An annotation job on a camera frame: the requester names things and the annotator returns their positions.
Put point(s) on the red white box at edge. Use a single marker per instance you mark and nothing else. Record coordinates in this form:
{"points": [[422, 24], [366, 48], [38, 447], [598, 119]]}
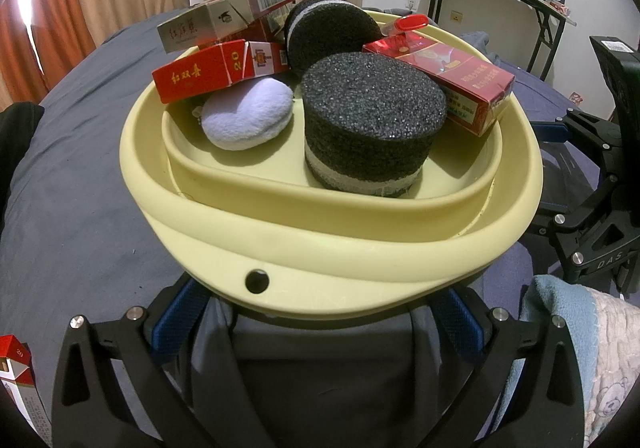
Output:
{"points": [[18, 380]]}

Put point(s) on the red cigarette box yellow print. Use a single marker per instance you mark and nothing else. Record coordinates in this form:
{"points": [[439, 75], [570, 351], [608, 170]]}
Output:
{"points": [[218, 67]]}

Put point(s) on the blue bed sheet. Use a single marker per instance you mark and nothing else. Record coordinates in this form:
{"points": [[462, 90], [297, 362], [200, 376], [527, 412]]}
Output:
{"points": [[73, 239]]}

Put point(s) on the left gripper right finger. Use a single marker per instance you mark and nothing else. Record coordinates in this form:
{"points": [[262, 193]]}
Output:
{"points": [[524, 389]]}

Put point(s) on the black foam cylinder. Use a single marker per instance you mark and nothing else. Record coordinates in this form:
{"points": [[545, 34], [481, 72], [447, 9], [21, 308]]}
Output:
{"points": [[316, 29], [370, 122]]}

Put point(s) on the red lighter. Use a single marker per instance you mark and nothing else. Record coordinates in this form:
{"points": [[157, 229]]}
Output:
{"points": [[405, 24]]}

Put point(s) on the shiny red cigarette box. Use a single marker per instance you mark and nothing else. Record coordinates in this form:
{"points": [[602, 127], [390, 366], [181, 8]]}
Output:
{"points": [[475, 88]]}

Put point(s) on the yellow plastic basin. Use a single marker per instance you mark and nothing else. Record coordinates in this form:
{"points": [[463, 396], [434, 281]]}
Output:
{"points": [[256, 227]]}

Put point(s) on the black folding table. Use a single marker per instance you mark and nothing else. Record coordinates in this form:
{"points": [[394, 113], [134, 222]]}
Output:
{"points": [[542, 24]]}

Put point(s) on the red silver cigarette box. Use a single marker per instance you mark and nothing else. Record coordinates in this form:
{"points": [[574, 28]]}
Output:
{"points": [[212, 19]]}

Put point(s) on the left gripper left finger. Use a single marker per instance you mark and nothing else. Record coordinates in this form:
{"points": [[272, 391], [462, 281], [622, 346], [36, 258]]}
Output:
{"points": [[111, 389]]}

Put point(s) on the lavender plush pouch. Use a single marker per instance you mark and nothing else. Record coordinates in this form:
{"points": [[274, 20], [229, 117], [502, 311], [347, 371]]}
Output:
{"points": [[246, 115]]}

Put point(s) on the grey cloth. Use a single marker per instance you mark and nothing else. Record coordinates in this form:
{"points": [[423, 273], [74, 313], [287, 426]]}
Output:
{"points": [[263, 383]]}

